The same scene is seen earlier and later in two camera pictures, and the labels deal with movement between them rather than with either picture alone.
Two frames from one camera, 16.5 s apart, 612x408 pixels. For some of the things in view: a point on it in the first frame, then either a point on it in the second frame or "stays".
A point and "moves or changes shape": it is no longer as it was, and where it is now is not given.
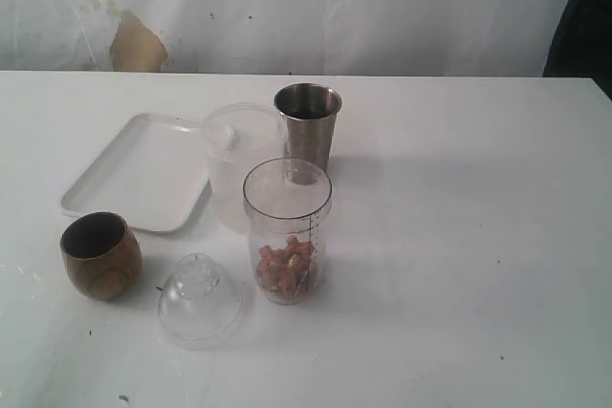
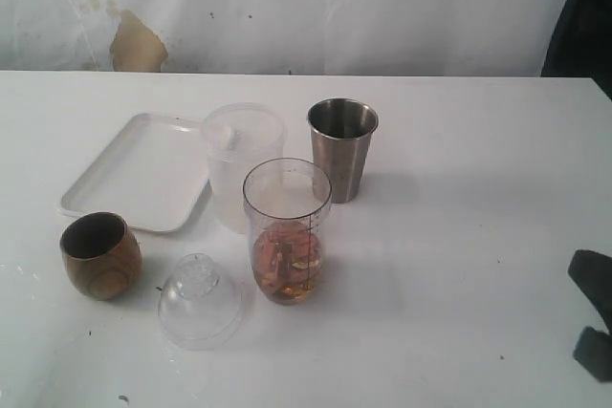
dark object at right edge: x=581 y=44 stays
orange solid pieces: x=286 y=268 moves or changes shape
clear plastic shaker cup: x=288 y=204 stays
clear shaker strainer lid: x=198 y=310 stays
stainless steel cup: x=310 y=110 to x=340 y=132
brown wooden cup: x=101 y=256 stays
